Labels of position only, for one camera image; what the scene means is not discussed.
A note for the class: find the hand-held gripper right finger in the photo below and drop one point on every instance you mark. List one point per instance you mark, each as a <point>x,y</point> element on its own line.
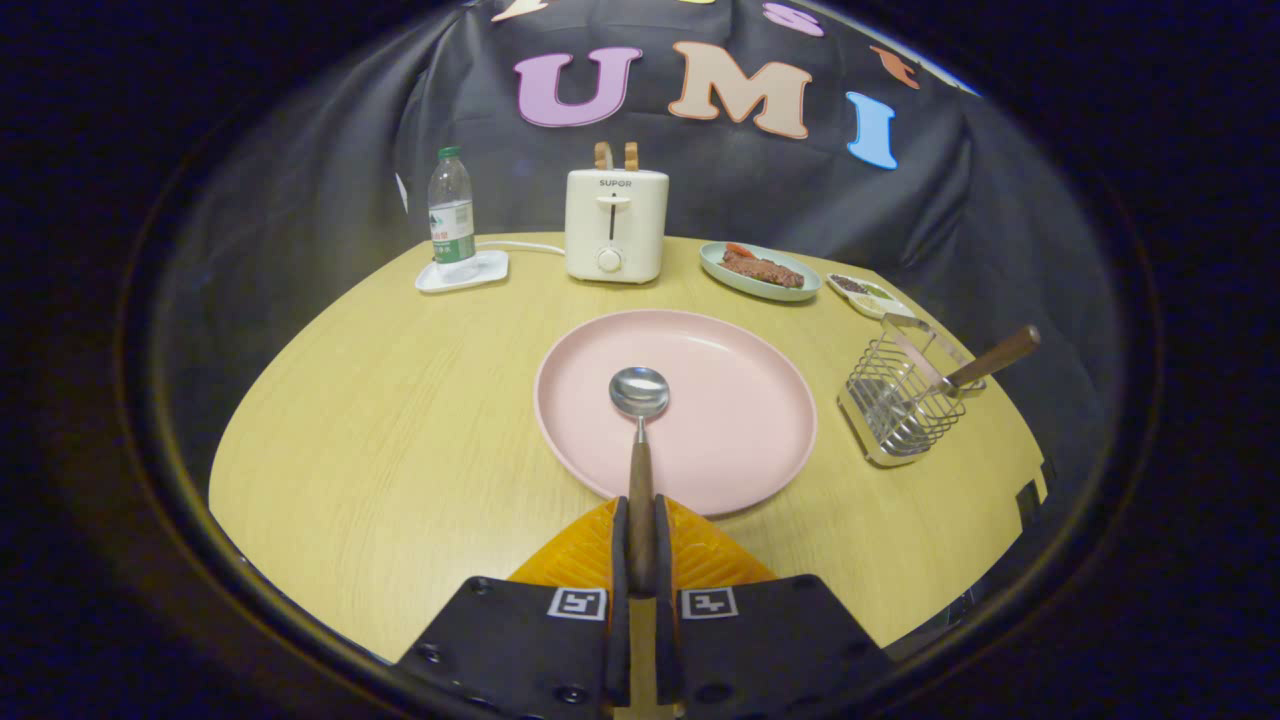
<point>667,640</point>

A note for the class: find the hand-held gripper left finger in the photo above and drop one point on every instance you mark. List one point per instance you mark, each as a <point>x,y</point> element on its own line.
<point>620,640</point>

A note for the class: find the pink plate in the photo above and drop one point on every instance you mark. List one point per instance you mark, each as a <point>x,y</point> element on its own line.
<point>740,420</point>

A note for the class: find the light green plate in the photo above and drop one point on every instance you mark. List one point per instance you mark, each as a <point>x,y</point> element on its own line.
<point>740,282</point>

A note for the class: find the brown meat slices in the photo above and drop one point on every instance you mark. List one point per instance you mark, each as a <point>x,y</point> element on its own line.
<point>765,270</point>

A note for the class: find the white square coaster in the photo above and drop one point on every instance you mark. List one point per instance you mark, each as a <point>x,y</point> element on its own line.
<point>490,268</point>

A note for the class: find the white divided seasoning dish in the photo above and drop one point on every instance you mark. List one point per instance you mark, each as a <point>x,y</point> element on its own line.
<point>880,305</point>

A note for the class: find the red vegetable slice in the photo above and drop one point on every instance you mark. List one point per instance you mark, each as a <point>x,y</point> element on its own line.
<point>740,249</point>

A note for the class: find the white toaster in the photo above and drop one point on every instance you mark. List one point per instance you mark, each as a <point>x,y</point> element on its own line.
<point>640,230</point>

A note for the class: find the clear plastic water bottle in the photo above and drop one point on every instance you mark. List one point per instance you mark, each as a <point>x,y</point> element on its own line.
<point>452,230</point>

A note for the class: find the toasted bread slice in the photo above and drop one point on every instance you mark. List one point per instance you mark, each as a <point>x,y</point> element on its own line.
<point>631,157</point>
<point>603,156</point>

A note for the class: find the black backdrop cloth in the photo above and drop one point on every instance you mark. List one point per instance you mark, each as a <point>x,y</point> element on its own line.
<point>300,200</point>

